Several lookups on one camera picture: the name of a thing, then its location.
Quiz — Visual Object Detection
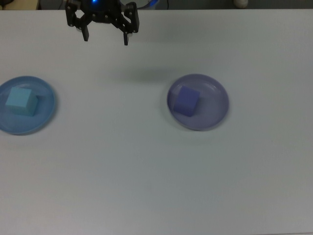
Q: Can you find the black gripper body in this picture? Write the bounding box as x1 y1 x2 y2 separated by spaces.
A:
82 4 125 24

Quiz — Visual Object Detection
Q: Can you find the purple foam cube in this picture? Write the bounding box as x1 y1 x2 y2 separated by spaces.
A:
173 85 201 118

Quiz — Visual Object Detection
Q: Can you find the cyan foam cube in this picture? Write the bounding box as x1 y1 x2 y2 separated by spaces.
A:
4 87 39 117

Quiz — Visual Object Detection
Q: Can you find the blue plate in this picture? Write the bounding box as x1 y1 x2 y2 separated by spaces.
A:
0 75 58 136

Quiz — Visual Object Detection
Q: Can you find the purple plate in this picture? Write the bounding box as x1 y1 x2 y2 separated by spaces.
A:
167 73 230 132

